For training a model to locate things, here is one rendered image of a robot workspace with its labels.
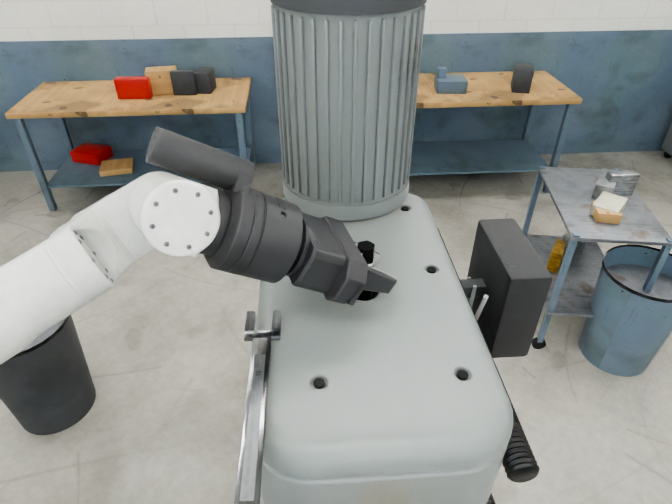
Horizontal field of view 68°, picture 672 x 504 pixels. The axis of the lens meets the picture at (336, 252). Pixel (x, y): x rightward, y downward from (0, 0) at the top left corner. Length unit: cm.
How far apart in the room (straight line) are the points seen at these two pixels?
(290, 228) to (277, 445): 20
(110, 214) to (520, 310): 73
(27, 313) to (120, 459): 242
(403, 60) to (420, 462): 46
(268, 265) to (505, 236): 64
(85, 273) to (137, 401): 261
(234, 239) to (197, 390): 256
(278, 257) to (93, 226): 17
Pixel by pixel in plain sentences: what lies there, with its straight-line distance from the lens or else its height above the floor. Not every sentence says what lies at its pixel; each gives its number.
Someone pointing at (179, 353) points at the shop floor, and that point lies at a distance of 323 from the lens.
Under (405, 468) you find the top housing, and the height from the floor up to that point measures 187.
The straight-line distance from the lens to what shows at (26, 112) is 459.
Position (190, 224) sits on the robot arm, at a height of 206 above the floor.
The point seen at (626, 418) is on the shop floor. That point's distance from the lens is 320.
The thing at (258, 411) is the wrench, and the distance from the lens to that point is 49.
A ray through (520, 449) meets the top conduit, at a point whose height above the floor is 181.
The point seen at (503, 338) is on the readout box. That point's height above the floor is 158.
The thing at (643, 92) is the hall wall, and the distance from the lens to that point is 596.
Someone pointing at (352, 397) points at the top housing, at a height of 189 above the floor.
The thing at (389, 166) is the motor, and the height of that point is 197.
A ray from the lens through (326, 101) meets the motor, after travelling 66.
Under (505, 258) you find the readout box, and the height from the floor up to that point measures 173.
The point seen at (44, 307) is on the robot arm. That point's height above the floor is 201.
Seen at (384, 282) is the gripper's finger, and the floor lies 192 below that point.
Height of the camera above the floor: 229
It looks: 36 degrees down
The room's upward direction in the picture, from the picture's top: straight up
